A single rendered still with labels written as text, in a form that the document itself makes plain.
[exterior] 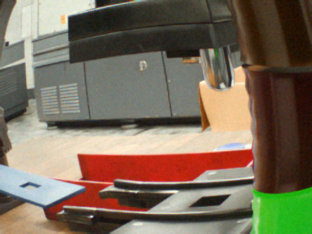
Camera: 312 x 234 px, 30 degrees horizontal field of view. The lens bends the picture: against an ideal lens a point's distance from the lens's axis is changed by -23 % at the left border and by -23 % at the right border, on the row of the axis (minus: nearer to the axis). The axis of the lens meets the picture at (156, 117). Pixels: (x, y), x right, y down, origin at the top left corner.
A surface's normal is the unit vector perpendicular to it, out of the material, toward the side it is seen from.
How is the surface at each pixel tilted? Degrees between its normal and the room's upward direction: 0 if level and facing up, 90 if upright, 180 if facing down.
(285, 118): 104
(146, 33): 90
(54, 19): 90
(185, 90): 90
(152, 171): 90
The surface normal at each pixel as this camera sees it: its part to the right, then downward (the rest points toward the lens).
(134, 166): -0.45, 0.22
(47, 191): -0.07, -0.97
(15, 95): 0.85, -0.03
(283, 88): -0.53, -0.01
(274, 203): -0.66, 0.46
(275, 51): -0.46, 0.46
